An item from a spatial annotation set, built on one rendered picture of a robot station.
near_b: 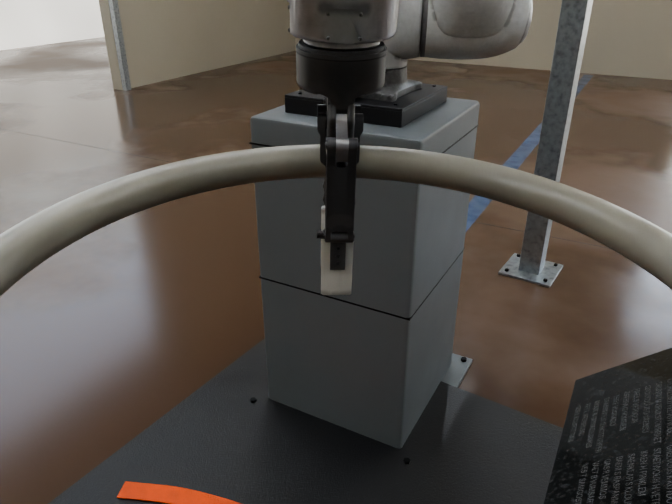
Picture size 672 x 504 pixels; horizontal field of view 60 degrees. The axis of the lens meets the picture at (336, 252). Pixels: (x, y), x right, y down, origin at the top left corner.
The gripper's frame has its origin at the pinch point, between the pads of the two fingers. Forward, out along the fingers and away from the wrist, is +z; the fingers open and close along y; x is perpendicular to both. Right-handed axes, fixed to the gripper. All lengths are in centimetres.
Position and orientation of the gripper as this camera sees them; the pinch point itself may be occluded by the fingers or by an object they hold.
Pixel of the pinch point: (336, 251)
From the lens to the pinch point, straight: 57.7
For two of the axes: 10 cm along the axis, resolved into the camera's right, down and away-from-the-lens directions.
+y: 0.3, 5.1, -8.6
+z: -0.2, 8.6, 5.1
